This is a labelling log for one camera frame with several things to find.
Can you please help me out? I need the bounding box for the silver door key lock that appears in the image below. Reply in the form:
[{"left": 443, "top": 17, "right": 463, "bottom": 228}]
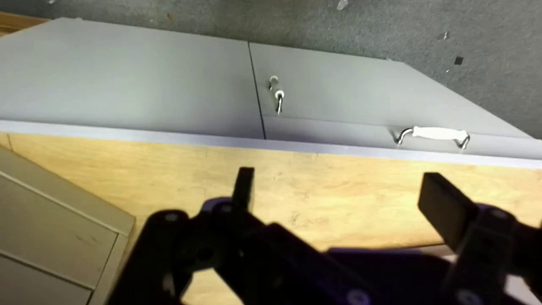
[{"left": 265, "top": 72, "right": 287, "bottom": 117}]

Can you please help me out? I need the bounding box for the beige filing cabinet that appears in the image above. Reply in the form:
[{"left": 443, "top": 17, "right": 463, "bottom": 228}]
[{"left": 0, "top": 144, "right": 136, "bottom": 305}]

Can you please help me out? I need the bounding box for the gray counter base cabinet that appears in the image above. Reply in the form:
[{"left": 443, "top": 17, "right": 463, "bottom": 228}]
[{"left": 0, "top": 15, "right": 542, "bottom": 171}]

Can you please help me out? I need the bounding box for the white base cabinet handle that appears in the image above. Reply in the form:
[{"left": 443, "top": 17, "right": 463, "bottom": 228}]
[{"left": 391, "top": 123, "right": 472, "bottom": 152}]

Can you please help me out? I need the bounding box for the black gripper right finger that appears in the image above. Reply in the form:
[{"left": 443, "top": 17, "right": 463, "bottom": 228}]
[{"left": 416, "top": 171, "right": 542, "bottom": 305}]

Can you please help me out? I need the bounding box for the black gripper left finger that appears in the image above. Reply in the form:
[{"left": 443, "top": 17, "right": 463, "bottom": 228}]
[{"left": 106, "top": 166, "right": 374, "bottom": 305}]

